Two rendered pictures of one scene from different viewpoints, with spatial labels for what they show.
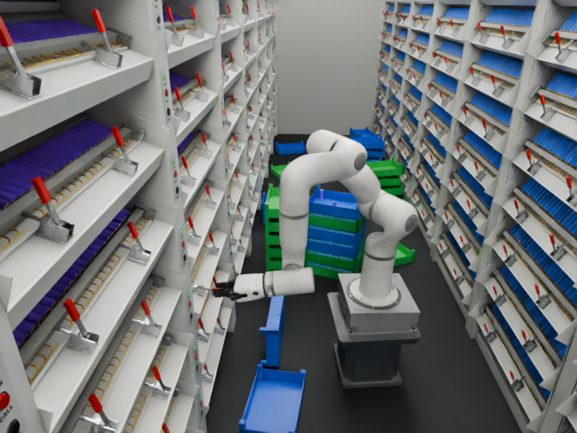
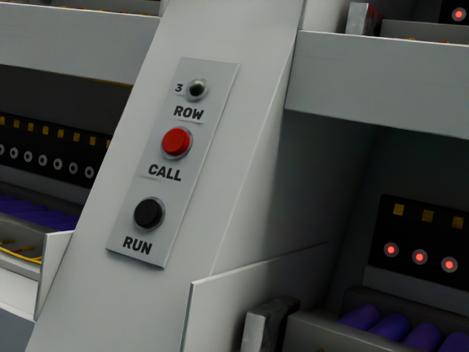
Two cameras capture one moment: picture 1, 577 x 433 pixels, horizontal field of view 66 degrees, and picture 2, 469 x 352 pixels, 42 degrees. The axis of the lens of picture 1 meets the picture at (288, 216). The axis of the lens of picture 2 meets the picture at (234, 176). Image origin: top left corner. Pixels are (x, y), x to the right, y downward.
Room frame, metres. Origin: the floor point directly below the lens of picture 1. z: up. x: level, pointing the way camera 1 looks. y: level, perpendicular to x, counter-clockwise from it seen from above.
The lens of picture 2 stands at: (1.93, -0.02, 0.57)
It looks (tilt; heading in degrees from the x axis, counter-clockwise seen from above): 13 degrees up; 117
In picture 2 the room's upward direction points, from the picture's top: 20 degrees clockwise
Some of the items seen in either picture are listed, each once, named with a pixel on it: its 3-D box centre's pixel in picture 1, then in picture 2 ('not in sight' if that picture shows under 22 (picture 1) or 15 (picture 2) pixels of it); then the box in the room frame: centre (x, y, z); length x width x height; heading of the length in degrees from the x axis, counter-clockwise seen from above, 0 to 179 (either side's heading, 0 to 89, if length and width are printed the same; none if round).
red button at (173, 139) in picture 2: not in sight; (177, 143); (1.74, 0.26, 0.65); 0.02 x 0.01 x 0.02; 178
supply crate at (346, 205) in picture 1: (337, 201); not in sight; (2.27, -0.27, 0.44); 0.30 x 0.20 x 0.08; 69
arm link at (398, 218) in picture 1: (390, 228); not in sight; (1.46, -0.37, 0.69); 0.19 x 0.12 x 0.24; 36
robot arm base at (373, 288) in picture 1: (376, 273); not in sight; (1.48, -0.35, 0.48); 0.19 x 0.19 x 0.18
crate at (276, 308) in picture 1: (273, 326); not in sight; (1.62, 0.07, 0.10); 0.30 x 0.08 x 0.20; 176
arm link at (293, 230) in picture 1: (293, 246); not in sight; (1.27, -0.02, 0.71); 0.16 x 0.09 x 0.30; 178
